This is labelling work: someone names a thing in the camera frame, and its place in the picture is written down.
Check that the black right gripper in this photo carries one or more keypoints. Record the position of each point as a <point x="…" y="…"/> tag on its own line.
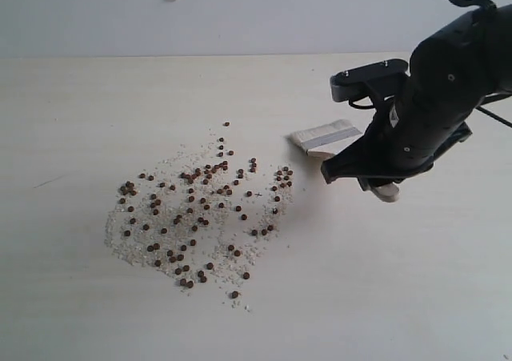
<point x="400" y="141"/>

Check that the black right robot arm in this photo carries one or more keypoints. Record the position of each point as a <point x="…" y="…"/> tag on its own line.
<point x="469" y="59"/>

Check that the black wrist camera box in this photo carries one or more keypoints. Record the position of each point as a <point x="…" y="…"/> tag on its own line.
<point x="376" y="81"/>

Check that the wooden paint brush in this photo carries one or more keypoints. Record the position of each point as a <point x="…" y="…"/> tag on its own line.
<point x="327" y="140"/>

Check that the pile of grains and pellets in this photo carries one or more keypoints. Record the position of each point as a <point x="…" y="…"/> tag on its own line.
<point x="205" y="215"/>

